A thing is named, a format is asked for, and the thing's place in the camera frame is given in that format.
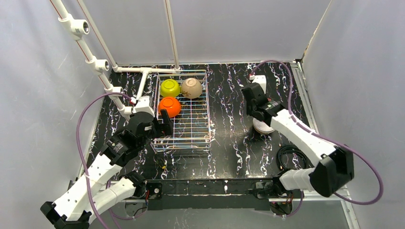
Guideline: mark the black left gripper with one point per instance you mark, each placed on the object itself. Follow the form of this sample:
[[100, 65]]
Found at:
[[161, 125]]

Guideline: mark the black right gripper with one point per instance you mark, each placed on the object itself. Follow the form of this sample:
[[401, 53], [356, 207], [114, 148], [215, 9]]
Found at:
[[250, 98]]

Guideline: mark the white striped bottom bowl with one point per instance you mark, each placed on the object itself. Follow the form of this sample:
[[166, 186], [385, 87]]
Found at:
[[262, 127]]

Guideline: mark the white ceramic bowl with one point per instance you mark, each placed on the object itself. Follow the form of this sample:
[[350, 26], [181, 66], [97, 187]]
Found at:
[[171, 105]]

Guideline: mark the yellow-green plastic bowl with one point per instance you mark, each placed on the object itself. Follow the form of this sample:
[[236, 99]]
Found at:
[[170, 88]]

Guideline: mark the beige ceramic bowl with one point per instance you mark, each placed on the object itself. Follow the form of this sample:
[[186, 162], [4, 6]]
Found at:
[[191, 88]]

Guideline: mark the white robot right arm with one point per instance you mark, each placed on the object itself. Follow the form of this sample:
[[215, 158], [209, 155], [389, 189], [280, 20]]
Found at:
[[333, 165]]

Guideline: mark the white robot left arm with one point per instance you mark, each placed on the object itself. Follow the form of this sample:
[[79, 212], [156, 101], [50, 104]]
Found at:
[[84, 201]]

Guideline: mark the black yellow screwdriver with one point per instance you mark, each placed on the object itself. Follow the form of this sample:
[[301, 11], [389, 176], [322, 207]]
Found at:
[[160, 161]]

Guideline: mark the white wire dish rack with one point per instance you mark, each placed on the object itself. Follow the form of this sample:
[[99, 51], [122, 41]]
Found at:
[[192, 126]]

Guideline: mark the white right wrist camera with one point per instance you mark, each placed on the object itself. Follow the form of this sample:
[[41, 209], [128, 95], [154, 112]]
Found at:
[[260, 79]]

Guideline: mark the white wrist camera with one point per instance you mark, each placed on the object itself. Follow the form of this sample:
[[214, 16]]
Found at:
[[260, 79], [142, 105]]

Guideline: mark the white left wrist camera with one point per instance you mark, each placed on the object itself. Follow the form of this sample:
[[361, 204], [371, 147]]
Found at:
[[142, 105]]

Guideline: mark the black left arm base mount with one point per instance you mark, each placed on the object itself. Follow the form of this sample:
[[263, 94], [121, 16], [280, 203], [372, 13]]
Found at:
[[144, 195]]

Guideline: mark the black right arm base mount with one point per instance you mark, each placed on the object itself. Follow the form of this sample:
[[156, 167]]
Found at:
[[280, 200]]

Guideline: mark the white pvc pipe frame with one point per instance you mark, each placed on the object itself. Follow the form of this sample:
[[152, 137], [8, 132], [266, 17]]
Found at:
[[78, 29]]

